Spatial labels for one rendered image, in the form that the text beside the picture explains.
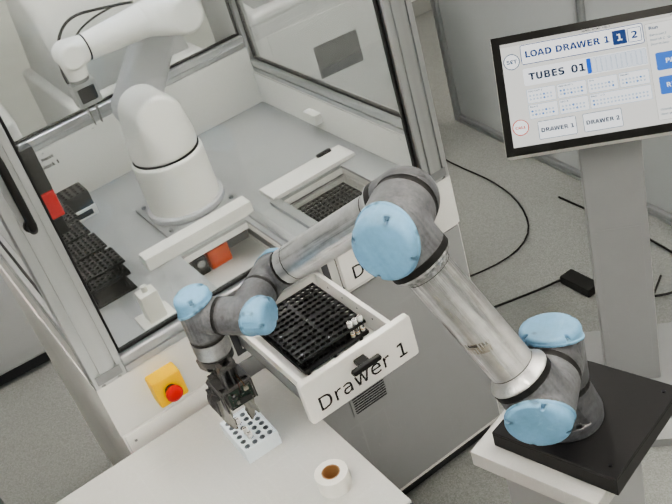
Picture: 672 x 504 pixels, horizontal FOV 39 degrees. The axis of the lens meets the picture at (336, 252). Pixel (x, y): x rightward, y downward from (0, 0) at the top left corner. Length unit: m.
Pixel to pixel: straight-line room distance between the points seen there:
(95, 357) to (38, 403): 1.78
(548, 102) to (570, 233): 1.39
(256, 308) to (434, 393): 1.07
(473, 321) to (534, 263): 2.07
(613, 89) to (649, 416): 0.89
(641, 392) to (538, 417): 0.36
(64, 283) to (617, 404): 1.13
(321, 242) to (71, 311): 0.58
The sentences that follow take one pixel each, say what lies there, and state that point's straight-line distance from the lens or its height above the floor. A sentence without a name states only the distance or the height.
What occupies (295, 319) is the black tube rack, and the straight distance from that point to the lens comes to 2.16.
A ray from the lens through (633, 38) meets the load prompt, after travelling 2.48.
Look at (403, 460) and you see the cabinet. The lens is 2.77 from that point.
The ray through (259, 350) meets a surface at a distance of 2.13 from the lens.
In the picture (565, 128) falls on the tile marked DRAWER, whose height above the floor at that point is 1.00.
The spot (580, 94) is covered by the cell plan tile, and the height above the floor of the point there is 1.06.
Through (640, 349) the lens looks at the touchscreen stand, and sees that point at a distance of 2.98.
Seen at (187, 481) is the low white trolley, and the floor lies 0.76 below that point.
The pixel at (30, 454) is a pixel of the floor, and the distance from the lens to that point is 3.66.
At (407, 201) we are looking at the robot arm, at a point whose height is 1.39.
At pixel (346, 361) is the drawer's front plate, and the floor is 0.92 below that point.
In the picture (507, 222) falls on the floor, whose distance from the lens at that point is 3.89.
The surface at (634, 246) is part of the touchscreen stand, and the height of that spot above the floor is 0.55.
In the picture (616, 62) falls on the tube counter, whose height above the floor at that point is 1.11.
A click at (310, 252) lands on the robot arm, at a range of 1.76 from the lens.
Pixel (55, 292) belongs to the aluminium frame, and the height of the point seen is 1.21.
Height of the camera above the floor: 2.18
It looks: 33 degrees down
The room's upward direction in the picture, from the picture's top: 17 degrees counter-clockwise
